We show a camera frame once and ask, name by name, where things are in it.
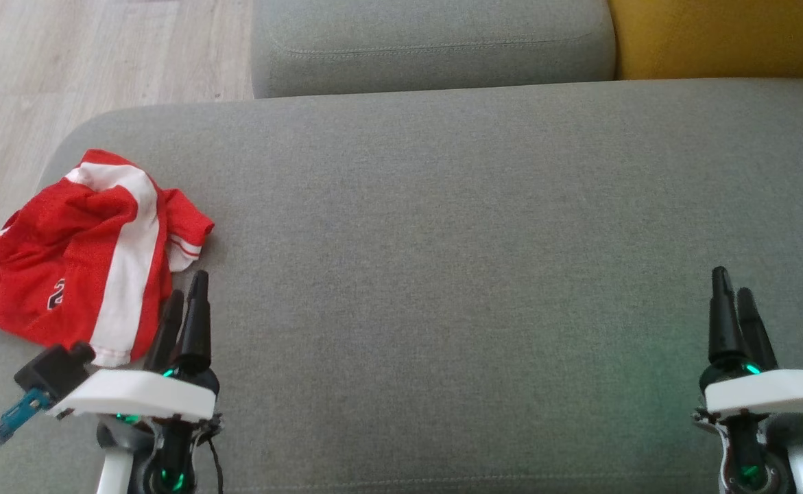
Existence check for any yellow cushion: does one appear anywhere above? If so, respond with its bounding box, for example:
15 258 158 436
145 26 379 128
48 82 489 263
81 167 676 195
607 0 803 82

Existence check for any black left cable teal plug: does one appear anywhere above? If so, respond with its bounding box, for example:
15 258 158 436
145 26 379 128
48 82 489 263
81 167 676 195
0 387 53 494

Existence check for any grey sofa seat cushion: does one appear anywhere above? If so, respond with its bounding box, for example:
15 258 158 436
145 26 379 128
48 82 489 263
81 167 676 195
0 78 803 494

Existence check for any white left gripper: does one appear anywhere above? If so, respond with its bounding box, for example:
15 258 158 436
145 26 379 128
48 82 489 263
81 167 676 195
48 270 221 440

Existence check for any grey sofa back cushion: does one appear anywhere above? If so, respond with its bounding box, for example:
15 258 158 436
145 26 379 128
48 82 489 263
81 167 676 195
250 0 618 99

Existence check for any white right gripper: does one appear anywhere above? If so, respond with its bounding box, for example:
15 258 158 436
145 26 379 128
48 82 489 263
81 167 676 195
693 266 803 430

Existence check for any red shorts white side stripe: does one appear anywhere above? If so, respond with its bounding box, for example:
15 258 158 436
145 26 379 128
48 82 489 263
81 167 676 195
64 149 174 368

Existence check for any red mesh jersey white trim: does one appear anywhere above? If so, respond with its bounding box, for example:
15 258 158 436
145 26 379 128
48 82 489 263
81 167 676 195
0 187 215 344

